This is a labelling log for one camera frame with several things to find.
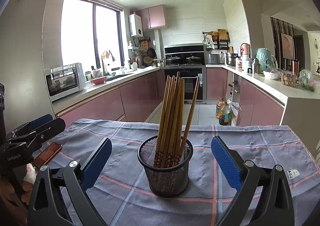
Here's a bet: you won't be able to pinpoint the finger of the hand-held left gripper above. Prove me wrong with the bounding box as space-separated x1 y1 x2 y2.
6 113 53 140
24 117 66 150

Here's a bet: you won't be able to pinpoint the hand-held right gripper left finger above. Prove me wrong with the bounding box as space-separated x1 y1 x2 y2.
27 137 112 226

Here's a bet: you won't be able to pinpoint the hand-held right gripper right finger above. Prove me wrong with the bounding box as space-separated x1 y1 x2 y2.
211 135 295 226

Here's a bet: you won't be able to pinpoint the black mesh holder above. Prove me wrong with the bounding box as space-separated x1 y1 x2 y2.
137 135 194 198

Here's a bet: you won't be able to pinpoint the bundle of wooden chopsticks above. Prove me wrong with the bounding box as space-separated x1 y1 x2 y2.
154 71 200 169

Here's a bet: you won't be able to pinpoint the person's left hand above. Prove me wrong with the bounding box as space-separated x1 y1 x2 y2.
21 163 38 198

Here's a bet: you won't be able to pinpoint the orange-cased smartphone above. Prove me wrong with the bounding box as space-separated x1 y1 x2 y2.
32 142 63 168

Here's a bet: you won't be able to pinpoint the cooking oil bottles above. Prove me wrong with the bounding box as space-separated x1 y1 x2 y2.
219 102 231 126

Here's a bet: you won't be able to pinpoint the blue plaid tablecloth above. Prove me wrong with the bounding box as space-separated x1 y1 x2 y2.
35 118 317 226

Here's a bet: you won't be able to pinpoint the white plastic bag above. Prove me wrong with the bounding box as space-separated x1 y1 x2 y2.
229 102 240 124

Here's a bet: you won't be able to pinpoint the white countertop oven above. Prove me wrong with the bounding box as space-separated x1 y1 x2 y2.
44 62 85 102

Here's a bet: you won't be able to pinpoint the pink kitchen base cabinets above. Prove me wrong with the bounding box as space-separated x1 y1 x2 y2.
51 66 165 123
206 64 320 126

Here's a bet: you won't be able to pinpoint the grey refrigerator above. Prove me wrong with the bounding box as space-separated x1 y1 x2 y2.
0 0 57 131

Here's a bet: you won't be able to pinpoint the black built-in oven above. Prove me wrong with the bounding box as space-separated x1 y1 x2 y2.
164 67 207 104

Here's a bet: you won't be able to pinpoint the yellow rubber gloves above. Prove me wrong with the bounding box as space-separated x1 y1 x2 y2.
102 50 115 62

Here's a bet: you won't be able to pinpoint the kitchen window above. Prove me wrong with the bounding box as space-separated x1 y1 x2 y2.
61 0 125 76

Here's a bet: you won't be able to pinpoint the white covered bowl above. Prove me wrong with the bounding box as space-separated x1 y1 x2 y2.
263 69 280 80

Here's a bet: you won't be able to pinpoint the white bottle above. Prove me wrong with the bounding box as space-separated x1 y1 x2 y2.
241 56 252 73

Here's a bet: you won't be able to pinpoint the steel thermos bottle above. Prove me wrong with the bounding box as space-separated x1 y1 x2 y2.
251 58 262 74

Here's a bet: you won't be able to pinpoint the steel stock pot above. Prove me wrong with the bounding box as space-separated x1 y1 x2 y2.
225 52 238 66

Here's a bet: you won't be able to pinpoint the clear cookie container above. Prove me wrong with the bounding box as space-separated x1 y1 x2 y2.
280 70 298 88

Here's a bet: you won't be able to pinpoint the silver countertop appliance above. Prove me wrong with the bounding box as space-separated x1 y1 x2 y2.
207 53 220 65

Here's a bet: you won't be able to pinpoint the pink thermos jug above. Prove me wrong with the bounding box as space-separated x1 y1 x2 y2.
240 43 251 58

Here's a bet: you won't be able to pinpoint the bag of green vegetables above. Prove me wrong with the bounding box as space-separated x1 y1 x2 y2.
298 69 320 91

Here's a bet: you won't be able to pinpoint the black range hood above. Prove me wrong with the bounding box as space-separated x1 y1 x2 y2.
164 44 206 66

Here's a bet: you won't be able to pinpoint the white water heater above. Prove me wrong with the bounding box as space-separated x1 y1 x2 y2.
129 14 143 37

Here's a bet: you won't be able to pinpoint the black wall rack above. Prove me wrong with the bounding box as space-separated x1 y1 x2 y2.
202 29 230 50

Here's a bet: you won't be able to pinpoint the pink wall painting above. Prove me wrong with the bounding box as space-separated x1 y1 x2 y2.
280 32 295 60

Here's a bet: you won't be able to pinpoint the pink wall cabinet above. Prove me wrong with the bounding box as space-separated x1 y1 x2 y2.
136 5 167 30

